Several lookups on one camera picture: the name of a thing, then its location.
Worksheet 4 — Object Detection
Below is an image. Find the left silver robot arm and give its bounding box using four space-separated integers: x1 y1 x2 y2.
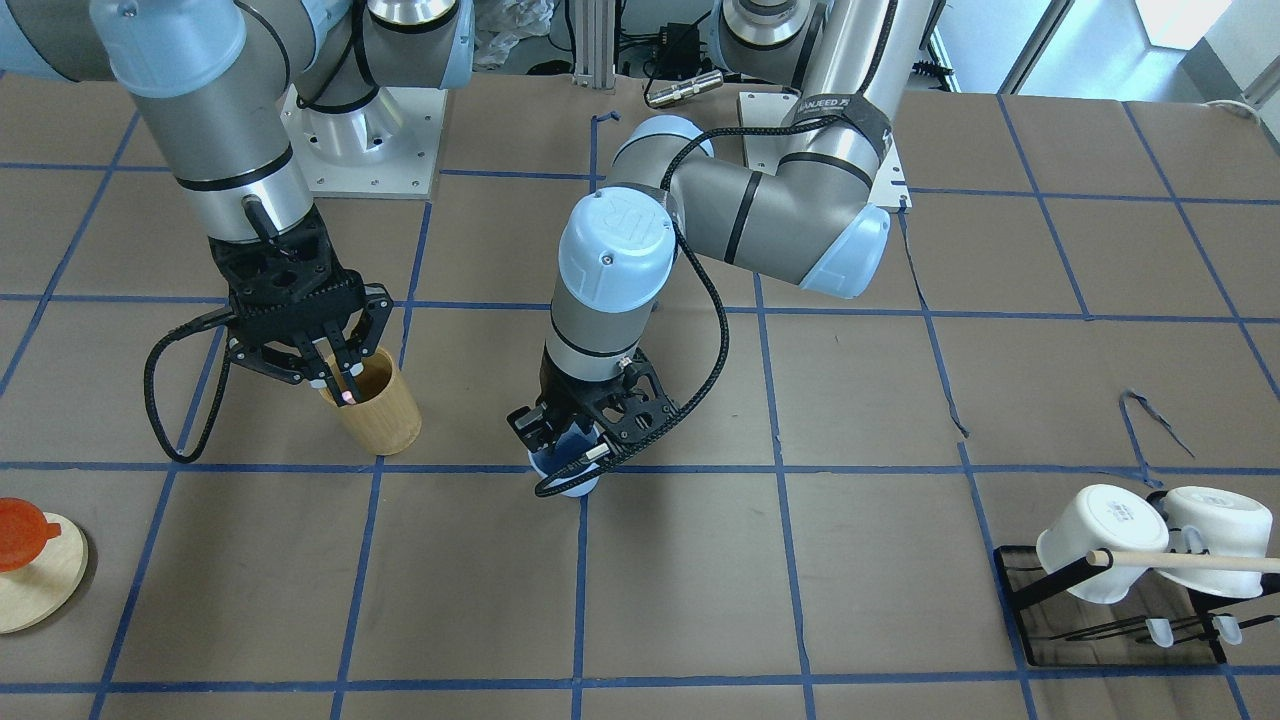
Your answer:
508 1 932 486

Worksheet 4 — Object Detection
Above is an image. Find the bamboo chopstick holder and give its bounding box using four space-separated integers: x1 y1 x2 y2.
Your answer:
319 347 422 456

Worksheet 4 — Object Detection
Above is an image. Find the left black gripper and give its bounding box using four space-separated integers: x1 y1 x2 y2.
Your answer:
507 352 680 471

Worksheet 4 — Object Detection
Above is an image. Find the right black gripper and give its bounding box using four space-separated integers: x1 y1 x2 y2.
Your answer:
210 204 393 395

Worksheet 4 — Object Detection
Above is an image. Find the orange red mug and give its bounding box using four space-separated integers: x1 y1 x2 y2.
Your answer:
1 497 61 571

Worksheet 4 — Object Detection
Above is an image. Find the white mug outer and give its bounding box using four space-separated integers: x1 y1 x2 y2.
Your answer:
1157 486 1274 600

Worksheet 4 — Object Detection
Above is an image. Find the aluminium frame post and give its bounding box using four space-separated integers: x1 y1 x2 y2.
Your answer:
564 0 618 94

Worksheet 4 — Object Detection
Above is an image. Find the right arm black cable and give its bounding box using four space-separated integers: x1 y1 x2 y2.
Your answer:
143 300 241 465

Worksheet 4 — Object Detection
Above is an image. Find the white mug inner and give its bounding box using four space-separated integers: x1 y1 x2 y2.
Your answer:
1036 484 1169 573

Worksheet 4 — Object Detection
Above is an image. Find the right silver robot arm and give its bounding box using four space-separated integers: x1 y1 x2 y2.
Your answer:
3 1 474 402

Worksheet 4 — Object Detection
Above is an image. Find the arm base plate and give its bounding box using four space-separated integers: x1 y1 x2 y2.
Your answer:
282 88 451 200
739 90 913 213

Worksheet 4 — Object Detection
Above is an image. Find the black wire mug rack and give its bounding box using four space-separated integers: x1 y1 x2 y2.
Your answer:
995 489 1277 667

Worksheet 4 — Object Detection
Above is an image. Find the blue plastic cup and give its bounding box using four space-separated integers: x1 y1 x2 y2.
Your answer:
527 423 602 497

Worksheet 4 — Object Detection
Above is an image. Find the black cable bundle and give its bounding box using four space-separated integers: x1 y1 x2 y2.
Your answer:
620 20 721 81

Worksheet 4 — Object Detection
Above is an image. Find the silver cylinder on table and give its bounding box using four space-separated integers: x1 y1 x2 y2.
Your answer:
645 69 724 109

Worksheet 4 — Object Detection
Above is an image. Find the white mug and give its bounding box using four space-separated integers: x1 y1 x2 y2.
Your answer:
1036 484 1169 573
1157 486 1274 600

